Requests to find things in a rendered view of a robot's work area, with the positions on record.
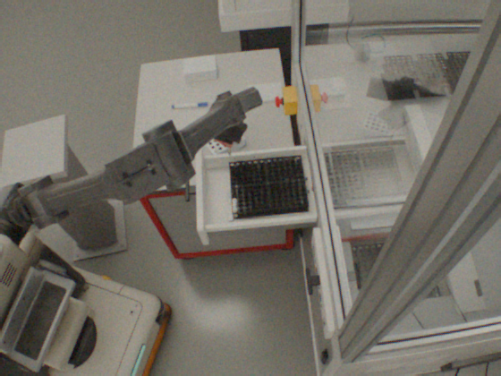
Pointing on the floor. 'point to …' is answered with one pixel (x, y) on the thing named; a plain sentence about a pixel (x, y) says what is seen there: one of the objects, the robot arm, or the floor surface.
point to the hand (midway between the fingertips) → (228, 144)
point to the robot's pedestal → (86, 235)
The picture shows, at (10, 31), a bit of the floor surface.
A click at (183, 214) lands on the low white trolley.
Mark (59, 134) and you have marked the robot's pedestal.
